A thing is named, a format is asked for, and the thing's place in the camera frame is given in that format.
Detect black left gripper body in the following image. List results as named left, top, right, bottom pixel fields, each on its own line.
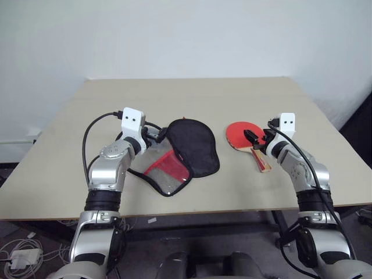
left=141, top=124, right=162, bottom=148

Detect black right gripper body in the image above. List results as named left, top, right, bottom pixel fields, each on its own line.
left=254, top=129, right=276, bottom=154

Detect red table tennis paddle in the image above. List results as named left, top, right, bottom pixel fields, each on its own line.
left=225, top=121, right=273, bottom=174

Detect black paddle case red lining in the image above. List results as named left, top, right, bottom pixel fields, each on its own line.
left=127, top=117, right=221, bottom=197

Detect black furniture panel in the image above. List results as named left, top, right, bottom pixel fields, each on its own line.
left=338, top=91, right=372, bottom=169

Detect dark rounded grey shape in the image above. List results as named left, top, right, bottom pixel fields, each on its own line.
left=158, top=251, right=189, bottom=279
left=223, top=251, right=262, bottom=279

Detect white power adapter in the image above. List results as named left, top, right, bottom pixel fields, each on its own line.
left=10, top=249, right=41, bottom=270

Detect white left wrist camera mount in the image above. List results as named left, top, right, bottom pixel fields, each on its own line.
left=120, top=107, right=149, bottom=154

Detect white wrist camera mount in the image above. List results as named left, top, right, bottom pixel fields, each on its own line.
left=120, top=107, right=149, bottom=154
left=266, top=112, right=297, bottom=159

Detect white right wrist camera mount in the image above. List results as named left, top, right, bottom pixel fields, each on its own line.
left=266, top=112, right=297, bottom=159

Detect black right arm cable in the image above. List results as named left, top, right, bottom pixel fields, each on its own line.
left=267, top=117, right=358, bottom=262

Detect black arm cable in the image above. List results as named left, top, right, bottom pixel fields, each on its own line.
left=267, top=117, right=358, bottom=262
left=82, top=111, right=124, bottom=178

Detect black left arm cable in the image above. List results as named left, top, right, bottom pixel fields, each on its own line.
left=82, top=111, right=124, bottom=178

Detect black table frame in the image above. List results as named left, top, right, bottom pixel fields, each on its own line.
left=17, top=208, right=293, bottom=248

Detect white wall cable duct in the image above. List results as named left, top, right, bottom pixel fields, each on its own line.
left=0, top=129, right=41, bottom=145

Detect white floor cables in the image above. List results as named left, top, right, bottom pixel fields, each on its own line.
left=0, top=223, right=75, bottom=279

